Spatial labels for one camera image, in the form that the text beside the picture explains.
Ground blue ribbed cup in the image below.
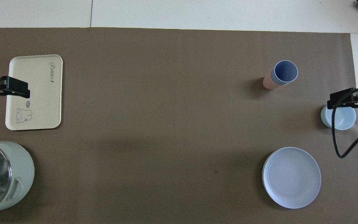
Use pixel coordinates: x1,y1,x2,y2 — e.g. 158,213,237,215
271,60,298,86

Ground pink cup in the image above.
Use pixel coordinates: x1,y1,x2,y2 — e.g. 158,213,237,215
263,76,280,90

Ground cream rabbit print tray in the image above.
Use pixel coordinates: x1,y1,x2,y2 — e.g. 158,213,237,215
5,54,63,131

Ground light blue bowl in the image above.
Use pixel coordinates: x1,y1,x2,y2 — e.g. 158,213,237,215
320,105,356,130

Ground mint green cooking pot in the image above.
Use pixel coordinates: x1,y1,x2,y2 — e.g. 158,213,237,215
0,141,35,217

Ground pale blue plate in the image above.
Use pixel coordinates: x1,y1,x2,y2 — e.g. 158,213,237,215
262,147,322,209

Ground brown paper table mat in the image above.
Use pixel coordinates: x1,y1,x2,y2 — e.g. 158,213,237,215
0,27,358,224

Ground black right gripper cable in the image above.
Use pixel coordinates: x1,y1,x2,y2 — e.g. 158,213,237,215
332,88,358,159

